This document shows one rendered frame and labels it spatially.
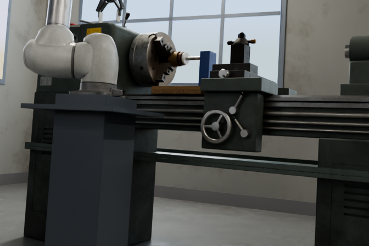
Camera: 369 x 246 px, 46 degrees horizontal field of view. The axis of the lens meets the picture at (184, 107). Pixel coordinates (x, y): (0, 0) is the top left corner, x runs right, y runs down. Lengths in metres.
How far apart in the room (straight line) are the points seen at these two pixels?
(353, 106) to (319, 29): 2.36
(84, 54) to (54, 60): 0.13
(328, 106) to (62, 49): 1.15
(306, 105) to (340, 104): 0.14
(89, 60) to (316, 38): 2.75
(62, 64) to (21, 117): 3.43
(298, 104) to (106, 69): 0.85
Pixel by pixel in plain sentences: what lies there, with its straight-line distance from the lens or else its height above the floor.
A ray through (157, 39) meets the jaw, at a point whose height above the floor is 1.17.
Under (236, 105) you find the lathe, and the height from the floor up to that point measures 0.80.
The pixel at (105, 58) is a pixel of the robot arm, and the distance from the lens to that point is 1.88.
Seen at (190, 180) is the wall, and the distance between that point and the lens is 4.45.
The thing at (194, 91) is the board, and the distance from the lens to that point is 2.19.
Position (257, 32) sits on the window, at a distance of 4.34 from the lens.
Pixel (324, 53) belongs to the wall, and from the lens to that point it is 4.21.
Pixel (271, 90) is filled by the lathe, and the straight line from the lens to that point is 2.03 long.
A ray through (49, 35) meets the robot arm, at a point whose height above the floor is 1.04.
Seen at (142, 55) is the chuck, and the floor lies 1.08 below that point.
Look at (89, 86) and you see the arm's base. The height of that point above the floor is 0.84.
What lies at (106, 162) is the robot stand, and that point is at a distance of 1.79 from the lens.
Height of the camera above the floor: 0.66
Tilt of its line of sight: 3 degrees up
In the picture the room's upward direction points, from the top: 3 degrees clockwise
